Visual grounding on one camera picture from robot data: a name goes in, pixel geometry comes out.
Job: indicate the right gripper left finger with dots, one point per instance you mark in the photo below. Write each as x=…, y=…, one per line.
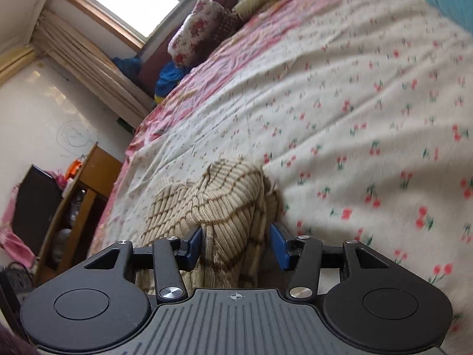
x=171, y=256

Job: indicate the wooden desk shelf unit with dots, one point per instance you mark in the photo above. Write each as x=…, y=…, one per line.
x=74, y=223

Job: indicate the black monitor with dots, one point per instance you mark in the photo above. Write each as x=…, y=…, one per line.
x=37, y=201

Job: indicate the beige curtain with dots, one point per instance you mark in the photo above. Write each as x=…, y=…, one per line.
x=84, y=60

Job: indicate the blue crumpled cloth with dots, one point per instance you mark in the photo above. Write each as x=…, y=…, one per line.
x=169, y=78

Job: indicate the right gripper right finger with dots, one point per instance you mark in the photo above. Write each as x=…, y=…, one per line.
x=301, y=257

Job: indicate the beige striped knit sweater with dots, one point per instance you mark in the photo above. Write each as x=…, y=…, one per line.
x=234, y=202

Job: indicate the floral red white quilt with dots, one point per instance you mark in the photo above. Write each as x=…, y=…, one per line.
x=204, y=29

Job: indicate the pink cloth on desk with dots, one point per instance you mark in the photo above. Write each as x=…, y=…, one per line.
x=10, y=242

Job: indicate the pink satin bedspread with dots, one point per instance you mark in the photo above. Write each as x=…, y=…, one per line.
x=240, y=55

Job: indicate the white cherry print sheet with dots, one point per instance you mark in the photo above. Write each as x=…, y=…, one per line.
x=332, y=118

